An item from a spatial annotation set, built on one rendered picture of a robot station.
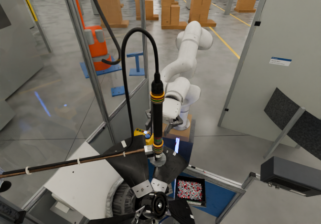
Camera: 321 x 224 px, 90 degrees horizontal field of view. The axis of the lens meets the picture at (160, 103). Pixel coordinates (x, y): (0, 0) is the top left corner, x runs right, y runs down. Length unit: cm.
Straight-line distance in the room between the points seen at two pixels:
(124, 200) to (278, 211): 195
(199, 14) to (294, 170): 806
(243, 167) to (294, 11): 191
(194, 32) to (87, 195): 98
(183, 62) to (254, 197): 203
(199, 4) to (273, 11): 658
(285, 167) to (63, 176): 118
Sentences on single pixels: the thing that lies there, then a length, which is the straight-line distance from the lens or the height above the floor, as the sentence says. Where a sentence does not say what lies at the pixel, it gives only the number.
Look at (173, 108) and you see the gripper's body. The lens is 63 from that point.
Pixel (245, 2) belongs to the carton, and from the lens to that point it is 1284.
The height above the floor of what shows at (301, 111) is 94.
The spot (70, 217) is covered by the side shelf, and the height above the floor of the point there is 86.
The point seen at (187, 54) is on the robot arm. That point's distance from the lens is 81.
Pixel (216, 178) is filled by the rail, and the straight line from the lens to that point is 143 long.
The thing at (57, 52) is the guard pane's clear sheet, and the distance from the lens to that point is 111.
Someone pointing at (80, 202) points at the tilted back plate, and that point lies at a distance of 100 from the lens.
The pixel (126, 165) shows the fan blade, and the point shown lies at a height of 135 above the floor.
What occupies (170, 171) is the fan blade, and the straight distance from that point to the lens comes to 103.
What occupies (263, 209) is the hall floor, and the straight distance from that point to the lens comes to 249.
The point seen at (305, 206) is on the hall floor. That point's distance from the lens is 277.
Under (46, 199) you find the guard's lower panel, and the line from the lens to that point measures 147.
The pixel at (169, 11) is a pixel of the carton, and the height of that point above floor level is 69.
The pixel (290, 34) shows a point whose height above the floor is 158.
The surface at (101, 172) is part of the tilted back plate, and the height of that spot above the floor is 122.
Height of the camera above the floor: 210
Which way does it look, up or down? 40 degrees down
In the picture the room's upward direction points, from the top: straight up
